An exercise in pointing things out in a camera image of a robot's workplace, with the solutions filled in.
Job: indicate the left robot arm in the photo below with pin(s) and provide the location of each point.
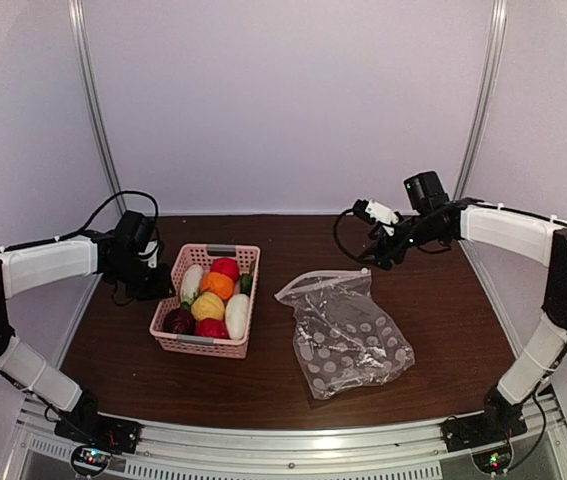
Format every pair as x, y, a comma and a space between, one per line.
126, 257

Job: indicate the left circuit board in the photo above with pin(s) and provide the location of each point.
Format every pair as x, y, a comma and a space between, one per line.
87, 460

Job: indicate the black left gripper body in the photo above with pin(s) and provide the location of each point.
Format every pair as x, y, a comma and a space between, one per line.
144, 285

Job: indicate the right rear aluminium post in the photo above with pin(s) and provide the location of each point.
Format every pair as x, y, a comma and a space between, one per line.
492, 60

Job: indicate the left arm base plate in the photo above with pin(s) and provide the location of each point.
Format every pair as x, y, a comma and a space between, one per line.
108, 433

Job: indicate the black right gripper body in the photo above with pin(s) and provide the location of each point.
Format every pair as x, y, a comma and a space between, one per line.
384, 243

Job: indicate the red apple rear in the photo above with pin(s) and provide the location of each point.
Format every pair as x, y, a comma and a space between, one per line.
226, 266

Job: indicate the pink plastic basket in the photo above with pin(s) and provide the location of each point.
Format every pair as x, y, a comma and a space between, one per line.
204, 255

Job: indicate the yellow peach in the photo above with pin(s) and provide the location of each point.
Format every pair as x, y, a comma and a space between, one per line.
208, 305

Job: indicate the white radish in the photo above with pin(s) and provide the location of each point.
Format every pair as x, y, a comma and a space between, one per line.
190, 283
236, 316

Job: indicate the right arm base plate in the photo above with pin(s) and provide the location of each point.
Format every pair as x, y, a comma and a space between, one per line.
473, 431

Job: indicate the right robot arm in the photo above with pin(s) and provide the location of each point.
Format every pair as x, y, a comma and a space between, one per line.
537, 245

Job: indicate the red apple front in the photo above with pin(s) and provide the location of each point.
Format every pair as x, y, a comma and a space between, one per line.
212, 328

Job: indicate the right circuit board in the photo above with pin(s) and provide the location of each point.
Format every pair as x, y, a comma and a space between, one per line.
493, 461

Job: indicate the white radish right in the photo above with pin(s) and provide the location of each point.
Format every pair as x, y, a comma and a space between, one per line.
236, 316

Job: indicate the white radish left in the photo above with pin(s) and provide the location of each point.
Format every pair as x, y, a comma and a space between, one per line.
190, 283

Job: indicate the right side aluminium rail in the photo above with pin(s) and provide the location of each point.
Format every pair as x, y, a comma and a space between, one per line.
498, 310

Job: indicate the orange tangerine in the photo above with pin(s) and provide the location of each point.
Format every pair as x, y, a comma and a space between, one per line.
219, 284

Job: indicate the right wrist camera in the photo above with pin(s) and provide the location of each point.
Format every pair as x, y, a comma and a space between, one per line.
376, 214

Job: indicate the red apple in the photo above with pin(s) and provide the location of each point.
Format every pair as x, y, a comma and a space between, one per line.
226, 266
212, 328

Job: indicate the aluminium post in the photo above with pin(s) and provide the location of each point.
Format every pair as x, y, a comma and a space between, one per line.
492, 60
80, 35

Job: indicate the circuit board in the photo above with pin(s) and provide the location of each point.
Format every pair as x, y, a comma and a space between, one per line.
87, 460
493, 461

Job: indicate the front aluminium frame rail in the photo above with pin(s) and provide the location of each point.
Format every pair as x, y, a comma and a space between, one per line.
412, 450

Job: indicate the green vegetable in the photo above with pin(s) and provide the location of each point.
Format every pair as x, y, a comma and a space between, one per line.
246, 280

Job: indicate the left rear aluminium post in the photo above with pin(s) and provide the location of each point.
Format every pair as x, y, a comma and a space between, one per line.
80, 35

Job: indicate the clear zip top bag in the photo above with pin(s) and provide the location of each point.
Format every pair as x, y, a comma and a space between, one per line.
342, 338

